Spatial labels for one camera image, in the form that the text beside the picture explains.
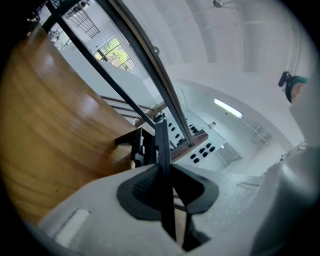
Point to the long ceiling light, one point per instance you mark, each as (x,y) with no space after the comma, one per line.
(228,108)

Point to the curved dark handrail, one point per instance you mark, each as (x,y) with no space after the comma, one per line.
(160,75)

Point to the group of black round items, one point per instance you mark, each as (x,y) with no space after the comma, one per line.
(202,152)

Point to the silver pendant lamp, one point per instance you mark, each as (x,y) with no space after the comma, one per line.
(218,3)

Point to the brown wooden railing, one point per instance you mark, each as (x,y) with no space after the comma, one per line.
(135,110)

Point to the black metal frame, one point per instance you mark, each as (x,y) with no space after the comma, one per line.
(100,67)

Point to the window with black frame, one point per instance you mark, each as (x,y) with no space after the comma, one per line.
(115,53)

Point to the person's head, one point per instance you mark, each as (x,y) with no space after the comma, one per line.
(299,92)

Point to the black head-mounted camera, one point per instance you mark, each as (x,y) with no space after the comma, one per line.
(284,79)

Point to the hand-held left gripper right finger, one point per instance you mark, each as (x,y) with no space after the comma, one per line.
(197,191)

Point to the black chair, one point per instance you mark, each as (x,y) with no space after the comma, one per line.
(136,145)

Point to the brown wooden panel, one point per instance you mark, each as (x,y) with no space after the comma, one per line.
(55,130)

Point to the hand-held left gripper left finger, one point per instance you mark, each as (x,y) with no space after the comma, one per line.
(146,195)

